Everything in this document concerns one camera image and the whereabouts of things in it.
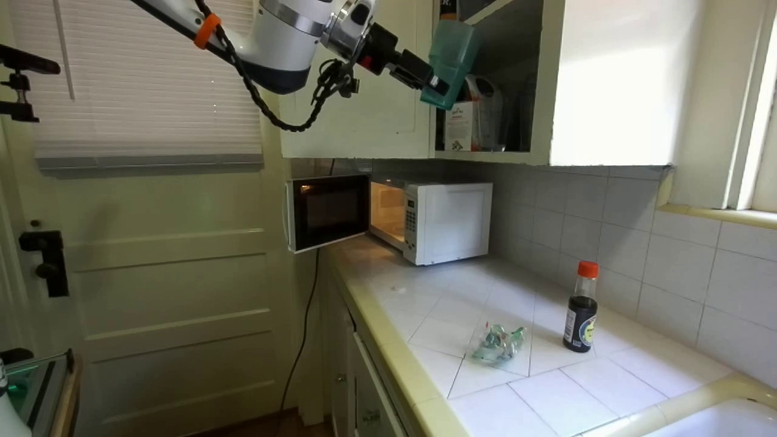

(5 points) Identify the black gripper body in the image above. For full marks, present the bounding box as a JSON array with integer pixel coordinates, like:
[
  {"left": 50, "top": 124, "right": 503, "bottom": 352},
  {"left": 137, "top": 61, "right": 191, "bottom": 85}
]
[{"left": 357, "top": 24, "right": 441, "bottom": 91}]

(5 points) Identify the teal plastic cup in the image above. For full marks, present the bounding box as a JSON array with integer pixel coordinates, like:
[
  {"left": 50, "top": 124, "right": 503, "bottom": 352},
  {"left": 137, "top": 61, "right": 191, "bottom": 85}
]
[{"left": 420, "top": 19, "right": 478, "bottom": 109}]

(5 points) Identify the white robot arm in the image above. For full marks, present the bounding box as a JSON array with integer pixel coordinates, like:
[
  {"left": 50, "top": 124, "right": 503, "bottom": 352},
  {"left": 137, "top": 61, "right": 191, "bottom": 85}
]
[{"left": 134, "top": 0, "right": 446, "bottom": 95}]

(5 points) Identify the white microwave oven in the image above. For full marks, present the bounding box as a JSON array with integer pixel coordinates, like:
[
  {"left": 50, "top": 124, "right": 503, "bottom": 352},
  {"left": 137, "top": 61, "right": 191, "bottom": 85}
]
[{"left": 285, "top": 175, "right": 493, "bottom": 268}]

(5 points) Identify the upper kitchen cabinet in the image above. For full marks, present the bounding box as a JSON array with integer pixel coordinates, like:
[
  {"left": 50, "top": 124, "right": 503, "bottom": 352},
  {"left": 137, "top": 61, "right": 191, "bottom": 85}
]
[{"left": 282, "top": 0, "right": 704, "bottom": 168}]

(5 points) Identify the white window blind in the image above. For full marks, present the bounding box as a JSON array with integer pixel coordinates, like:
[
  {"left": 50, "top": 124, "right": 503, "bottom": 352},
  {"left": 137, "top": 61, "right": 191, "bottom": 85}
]
[{"left": 10, "top": 0, "right": 265, "bottom": 174}]

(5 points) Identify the green candy wrapper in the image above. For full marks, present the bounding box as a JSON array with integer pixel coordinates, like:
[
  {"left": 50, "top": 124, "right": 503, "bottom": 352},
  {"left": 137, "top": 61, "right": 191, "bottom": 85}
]
[{"left": 469, "top": 324, "right": 527, "bottom": 368}]

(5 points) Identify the soy sauce bottle red cap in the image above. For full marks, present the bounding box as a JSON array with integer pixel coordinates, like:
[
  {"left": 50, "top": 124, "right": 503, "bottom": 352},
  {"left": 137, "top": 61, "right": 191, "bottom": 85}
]
[{"left": 563, "top": 260, "right": 599, "bottom": 352}]

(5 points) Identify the white kitchen sink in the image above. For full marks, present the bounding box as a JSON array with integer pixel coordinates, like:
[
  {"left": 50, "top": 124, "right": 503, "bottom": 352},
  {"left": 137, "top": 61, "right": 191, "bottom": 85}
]
[{"left": 580, "top": 376, "right": 777, "bottom": 437}]

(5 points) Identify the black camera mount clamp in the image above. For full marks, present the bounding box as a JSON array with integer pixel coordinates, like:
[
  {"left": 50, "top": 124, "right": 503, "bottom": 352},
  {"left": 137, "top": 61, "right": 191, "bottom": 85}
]
[{"left": 0, "top": 45, "right": 60, "bottom": 123}]

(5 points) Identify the black power cable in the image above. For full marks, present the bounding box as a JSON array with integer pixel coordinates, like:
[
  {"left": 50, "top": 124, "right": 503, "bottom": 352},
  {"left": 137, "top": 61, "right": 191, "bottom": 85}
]
[{"left": 277, "top": 245, "right": 325, "bottom": 416}]

